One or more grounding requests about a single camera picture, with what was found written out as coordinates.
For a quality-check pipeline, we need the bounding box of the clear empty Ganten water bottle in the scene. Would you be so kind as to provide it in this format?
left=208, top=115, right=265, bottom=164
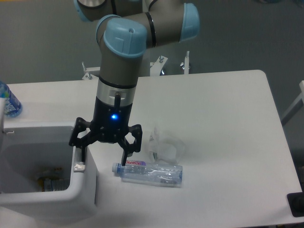
left=112, top=160, right=183, bottom=187

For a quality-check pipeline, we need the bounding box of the white frame at right edge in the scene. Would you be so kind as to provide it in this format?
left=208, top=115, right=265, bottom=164
left=281, top=80, right=304, bottom=126

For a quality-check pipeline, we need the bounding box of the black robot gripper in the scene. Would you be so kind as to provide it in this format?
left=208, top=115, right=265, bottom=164
left=68, top=98, right=143, bottom=166

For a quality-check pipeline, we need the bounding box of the blue labelled water bottle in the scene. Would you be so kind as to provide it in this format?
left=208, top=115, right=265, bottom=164
left=0, top=81, right=22, bottom=117

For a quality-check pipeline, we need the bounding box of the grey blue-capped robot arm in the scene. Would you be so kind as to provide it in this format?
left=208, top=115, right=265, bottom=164
left=69, top=0, right=200, bottom=165

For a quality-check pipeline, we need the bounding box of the crumpled clear plastic wrapper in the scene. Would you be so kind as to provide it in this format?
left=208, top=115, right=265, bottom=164
left=147, top=126, right=186, bottom=165

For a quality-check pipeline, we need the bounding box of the white push-button trash can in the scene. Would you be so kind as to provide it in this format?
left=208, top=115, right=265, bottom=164
left=0, top=121, right=98, bottom=223

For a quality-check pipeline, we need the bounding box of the trash inside the can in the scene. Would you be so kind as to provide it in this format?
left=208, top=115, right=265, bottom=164
left=35, top=168, right=70, bottom=192

